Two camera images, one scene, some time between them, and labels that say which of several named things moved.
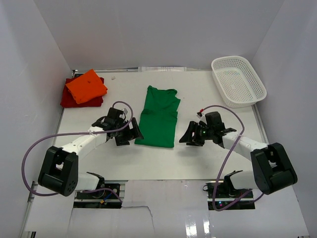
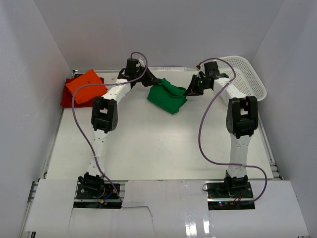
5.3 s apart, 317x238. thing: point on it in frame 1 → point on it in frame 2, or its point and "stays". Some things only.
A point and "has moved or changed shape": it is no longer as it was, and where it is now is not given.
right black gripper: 187,138 → 192,90
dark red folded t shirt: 68,100 stays
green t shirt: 158,119 has moved or changed shape
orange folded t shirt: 87,87 stays
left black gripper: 132,133 → 150,79
